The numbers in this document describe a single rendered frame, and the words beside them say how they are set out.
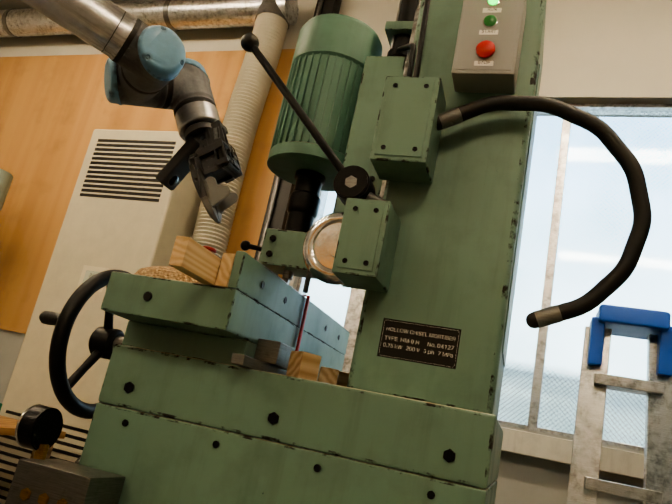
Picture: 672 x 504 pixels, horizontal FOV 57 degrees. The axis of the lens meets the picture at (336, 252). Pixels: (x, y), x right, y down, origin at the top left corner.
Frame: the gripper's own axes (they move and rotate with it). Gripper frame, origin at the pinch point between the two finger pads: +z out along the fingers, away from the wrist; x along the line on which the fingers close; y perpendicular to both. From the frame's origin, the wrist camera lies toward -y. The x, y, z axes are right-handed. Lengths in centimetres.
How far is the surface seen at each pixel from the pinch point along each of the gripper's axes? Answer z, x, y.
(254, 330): 30.6, -17.2, 8.5
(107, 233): -75, 104, -87
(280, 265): 15.7, -2.1, 10.9
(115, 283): 18.8, -26.6, -7.1
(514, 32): 0, -15, 62
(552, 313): 43, -11, 50
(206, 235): -60, 114, -49
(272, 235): 9.8, -2.6, 11.3
